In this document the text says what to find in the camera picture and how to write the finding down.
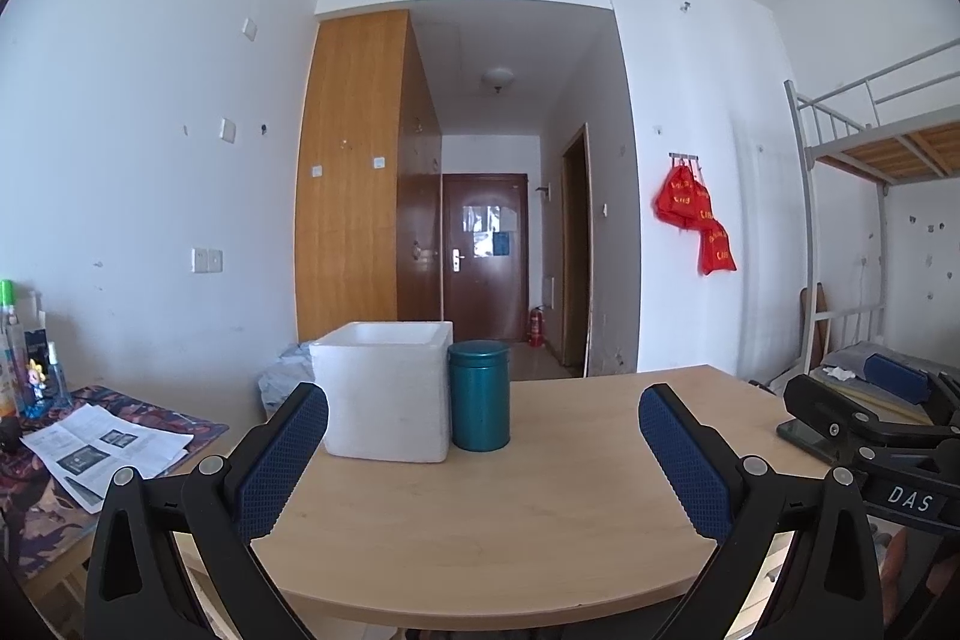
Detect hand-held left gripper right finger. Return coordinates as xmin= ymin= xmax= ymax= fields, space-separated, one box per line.
xmin=637 ymin=383 xmax=886 ymax=640

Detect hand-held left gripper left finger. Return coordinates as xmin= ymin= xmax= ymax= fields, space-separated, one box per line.
xmin=84 ymin=381 xmax=331 ymax=640

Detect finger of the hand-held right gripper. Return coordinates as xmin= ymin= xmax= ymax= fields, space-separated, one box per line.
xmin=862 ymin=353 xmax=960 ymax=423
xmin=784 ymin=374 xmax=960 ymax=461

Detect white foam box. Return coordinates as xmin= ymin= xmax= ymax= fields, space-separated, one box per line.
xmin=309 ymin=321 xmax=455 ymax=463

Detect black smartphone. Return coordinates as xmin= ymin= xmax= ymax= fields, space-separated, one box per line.
xmin=776 ymin=419 xmax=833 ymax=461

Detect grey bedding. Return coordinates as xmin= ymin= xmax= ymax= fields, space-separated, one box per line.
xmin=821 ymin=344 xmax=938 ymax=386

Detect light blue cloth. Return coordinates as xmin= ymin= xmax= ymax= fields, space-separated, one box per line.
xmin=259 ymin=344 xmax=316 ymax=416

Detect wooden board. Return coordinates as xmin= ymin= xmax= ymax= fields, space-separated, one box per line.
xmin=814 ymin=284 xmax=832 ymax=356

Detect patterned dark cloth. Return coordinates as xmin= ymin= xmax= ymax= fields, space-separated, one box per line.
xmin=0 ymin=383 xmax=230 ymax=581

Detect printed paper leaflets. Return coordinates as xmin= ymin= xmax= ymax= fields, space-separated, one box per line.
xmin=21 ymin=404 xmax=194 ymax=513

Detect grey metal bunk bed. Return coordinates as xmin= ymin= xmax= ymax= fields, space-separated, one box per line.
xmin=784 ymin=40 xmax=960 ymax=386

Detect red cloth bag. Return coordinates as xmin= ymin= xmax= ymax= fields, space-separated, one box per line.
xmin=699 ymin=220 xmax=737 ymax=275
xmin=651 ymin=160 xmax=713 ymax=230

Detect teal metal canister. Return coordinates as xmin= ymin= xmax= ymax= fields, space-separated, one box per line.
xmin=448 ymin=340 xmax=512 ymax=452

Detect clear spray bottle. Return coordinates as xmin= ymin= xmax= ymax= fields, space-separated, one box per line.
xmin=46 ymin=340 xmax=72 ymax=408

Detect brown entrance door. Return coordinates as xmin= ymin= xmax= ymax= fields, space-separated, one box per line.
xmin=442 ymin=173 xmax=530 ymax=342

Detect wooden wardrobe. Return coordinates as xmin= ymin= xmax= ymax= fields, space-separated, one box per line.
xmin=295 ymin=8 xmax=445 ymax=345

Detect green cap spray can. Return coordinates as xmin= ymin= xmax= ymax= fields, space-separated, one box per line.
xmin=0 ymin=278 xmax=17 ymax=416

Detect wooden side door frame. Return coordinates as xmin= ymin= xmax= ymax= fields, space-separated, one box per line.
xmin=562 ymin=122 xmax=593 ymax=378

